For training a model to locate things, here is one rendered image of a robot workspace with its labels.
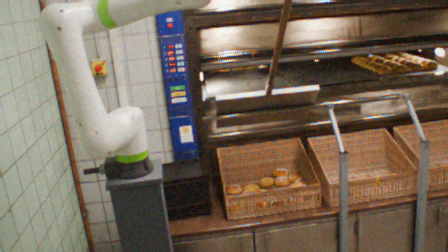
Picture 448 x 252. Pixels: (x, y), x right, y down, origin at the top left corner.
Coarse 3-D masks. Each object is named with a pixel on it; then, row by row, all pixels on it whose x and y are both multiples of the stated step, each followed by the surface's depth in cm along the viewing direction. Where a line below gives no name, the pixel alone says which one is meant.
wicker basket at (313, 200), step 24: (264, 144) 281; (288, 144) 283; (240, 168) 280; (264, 168) 281; (288, 168) 283; (312, 168) 255; (264, 192) 239; (288, 192) 242; (312, 192) 243; (240, 216) 242
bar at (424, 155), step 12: (384, 96) 244; (396, 96) 245; (408, 96) 245; (276, 108) 239; (288, 108) 239; (300, 108) 240; (312, 108) 241; (408, 108) 244; (204, 120) 235; (336, 132) 234; (420, 132) 234; (420, 144) 233; (420, 156) 234; (420, 168) 235; (420, 180) 237; (420, 192) 238; (420, 204) 239; (420, 216) 241; (420, 228) 243; (420, 240) 246
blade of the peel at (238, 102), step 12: (216, 96) 223; (228, 96) 223; (240, 96) 224; (252, 96) 224; (264, 96) 226; (276, 96) 228; (288, 96) 230; (300, 96) 232; (312, 96) 234; (216, 108) 230; (228, 108) 233; (240, 108) 235; (252, 108) 237; (264, 108) 239; (216, 120) 244; (228, 120) 246; (240, 120) 249; (252, 120) 251; (264, 120) 254; (276, 120) 256; (288, 120) 258
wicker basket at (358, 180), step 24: (312, 144) 276; (336, 144) 283; (360, 144) 285; (384, 144) 286; (360, 168) 285; (384, 168) 286; (408, 168) 257; (336, 192) 242; (360, 192) 244; (384, 192) 246; (408, 192) 249
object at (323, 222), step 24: (216, 192) 278; (432, 192) 249; (216, 216) 247; (264, 216) 243; (288, 216) 240; (312, 216) 238; (336, 216) 241; (360, 216) 243; (384, 216) 245; (408, 216) 247; (432, 216) 249; (192, 240) 235; (216, 240) 236; (240, 240) 237; (264, 240) 240; (288, 240) 241; (312, 240) 243; (336, 240) 245; (360, 240) 247; (384, 240) 250; (408, 240) 252; (432, 240) 254
